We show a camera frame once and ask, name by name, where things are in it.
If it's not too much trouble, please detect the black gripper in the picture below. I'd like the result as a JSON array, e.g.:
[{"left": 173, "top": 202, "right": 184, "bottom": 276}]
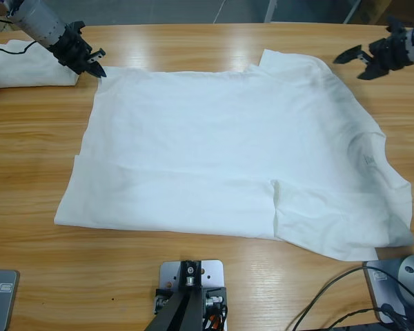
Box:
[
  {"left": 49, "top": 24, "right": 108, "bottom": 79},
  {"left": 332, "top": 30, "right": 414, "bottom": 81}
]

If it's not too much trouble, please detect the white T-shirt with black print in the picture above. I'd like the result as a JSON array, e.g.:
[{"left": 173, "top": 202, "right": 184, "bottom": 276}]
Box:
[{"left": 53, "top": 49, "right": 414, "bottom": 262}]

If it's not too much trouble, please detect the white metal leg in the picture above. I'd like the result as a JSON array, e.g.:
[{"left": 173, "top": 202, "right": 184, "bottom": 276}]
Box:
[
  {"left": 264, "top": 0, "right": 280, "bottom": 23},
  {"left": 342, "top": 0, "right": 362, "bottom": 24}
]

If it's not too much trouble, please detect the cardboard box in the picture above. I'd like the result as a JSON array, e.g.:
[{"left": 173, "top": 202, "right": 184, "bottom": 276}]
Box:
[{"left": 360, "top": 0, "right": 414, "bottom": 27}]

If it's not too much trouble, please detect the white mounting block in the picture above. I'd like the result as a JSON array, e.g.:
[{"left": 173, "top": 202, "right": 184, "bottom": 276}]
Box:
[{"left": 158, "top": 260, "right": 228, "bottom": 331}]

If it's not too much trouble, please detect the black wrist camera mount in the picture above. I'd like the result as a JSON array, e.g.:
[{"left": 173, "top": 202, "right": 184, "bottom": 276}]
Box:
[{"left": 66, "top": 20, "right": 87, "bottom": 35}]

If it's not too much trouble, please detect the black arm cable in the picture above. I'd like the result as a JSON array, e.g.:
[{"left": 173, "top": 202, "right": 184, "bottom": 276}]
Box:
[{"left": 0, "top": 13, "right": 39, "bottom": 55}]

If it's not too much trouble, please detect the white cord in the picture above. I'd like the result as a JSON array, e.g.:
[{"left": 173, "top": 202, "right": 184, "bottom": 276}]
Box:
[{"left": 213, "top": 0, "right": 228, "bottom": 22}]

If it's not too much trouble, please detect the long black cable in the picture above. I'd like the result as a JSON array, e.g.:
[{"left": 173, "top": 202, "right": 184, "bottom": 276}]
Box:
[{"left": 293, "top": 265, "right": 414, "bottom": 330}]

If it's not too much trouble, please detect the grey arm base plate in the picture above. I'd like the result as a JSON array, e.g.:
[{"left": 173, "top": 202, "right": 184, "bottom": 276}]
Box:
[
  {"left": 0, "top": 268, "right": 21, "bottom": 331},
  {"left": 364, "top": 254, "right": 414, "bottom": 327}
]

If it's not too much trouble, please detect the thin black cable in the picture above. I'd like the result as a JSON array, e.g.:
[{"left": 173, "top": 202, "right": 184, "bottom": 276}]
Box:
[{"left": 327, "top": 308, "right": 387, "bottom": 331}]

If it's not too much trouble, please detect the dark camera post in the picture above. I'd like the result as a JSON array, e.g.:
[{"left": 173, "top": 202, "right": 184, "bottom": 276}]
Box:
[{"left": 146, "top": 261, "right": 204, "bottom": 331}]

